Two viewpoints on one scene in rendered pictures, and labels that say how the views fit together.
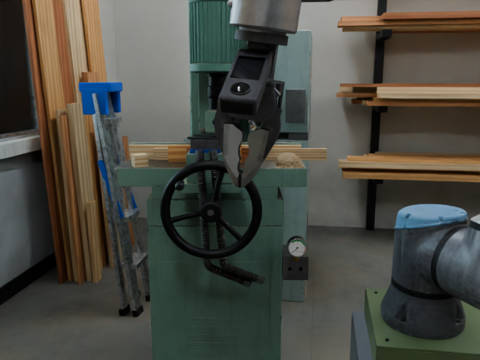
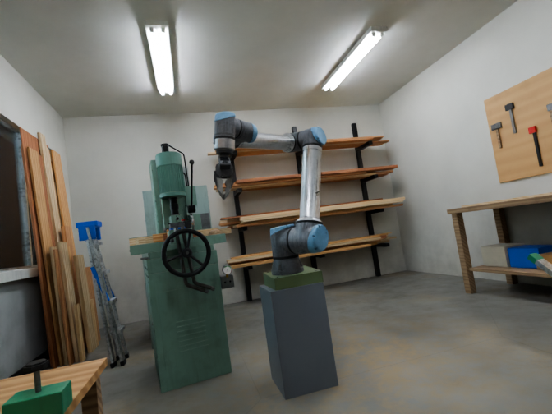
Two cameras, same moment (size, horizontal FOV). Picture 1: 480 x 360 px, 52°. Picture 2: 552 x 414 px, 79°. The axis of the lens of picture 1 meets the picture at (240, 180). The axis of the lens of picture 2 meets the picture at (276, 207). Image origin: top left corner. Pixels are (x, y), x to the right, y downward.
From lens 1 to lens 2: 0.88 m
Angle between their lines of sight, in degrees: 29
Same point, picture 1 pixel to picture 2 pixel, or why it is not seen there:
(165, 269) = (160, 296)
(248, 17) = (222, 144)
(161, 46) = (105, 211)
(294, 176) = (219, 237)
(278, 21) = (230, 145)
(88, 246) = (75, 336)
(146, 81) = not seen: hidden behind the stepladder
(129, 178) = (136, 250)
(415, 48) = (254, 198)
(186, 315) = (174, 320)
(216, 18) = (172, 172)
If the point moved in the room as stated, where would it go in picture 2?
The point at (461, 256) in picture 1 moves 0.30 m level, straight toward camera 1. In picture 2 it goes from (296, 233) to (297, 233)
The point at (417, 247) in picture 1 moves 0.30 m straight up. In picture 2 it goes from (280, 238) to (273, 186)
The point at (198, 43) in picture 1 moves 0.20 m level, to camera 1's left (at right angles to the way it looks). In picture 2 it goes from (164, 183) to (132, 185)
